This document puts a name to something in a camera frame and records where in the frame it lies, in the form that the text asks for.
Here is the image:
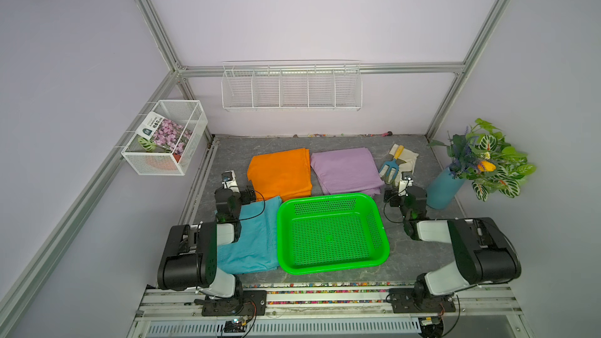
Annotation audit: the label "purple flower seed packet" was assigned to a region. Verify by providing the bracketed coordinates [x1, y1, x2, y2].
[136, 112, 193, 156]

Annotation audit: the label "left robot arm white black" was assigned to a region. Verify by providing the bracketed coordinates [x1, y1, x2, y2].
[157, 171, 256, 305]

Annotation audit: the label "white wire wall shelf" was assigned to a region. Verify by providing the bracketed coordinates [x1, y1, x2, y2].
[221, 61, 363, 111]

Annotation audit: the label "purple pants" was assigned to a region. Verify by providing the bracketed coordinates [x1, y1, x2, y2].
[310, 147, 384, 197]

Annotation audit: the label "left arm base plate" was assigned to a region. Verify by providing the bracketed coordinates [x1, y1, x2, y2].
[194, 290, 267, 317]

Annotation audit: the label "teal garden hand fork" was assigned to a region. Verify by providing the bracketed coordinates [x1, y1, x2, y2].
[379, 144, 405, 184]

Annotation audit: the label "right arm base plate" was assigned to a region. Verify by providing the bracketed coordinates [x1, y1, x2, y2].
[385, 287, 456, 315]

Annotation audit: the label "orange pants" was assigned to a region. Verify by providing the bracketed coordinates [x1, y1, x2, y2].
[247, 148, 313, 202]

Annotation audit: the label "teal pants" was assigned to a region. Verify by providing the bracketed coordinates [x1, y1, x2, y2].
[217, 197, 283, 275]

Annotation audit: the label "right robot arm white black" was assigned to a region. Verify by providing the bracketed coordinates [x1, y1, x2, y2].
[383, 178, 522, 310]

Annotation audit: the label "teal vase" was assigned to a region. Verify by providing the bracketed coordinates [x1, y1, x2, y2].
[426, 167, 465, 210]

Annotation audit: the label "green plastic basket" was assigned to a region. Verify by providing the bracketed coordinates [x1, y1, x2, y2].
[276, 193, 390, 275]

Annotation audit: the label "artificial green plant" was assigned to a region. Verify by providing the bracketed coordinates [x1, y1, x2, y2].
[429, 118, 537, 202]

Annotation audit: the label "white wire side basket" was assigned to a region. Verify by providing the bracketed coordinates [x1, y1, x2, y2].
[121, 100, 208, 176]

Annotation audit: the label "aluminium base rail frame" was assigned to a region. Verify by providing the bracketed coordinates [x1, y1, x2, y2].
[128, 282, 535, 337]

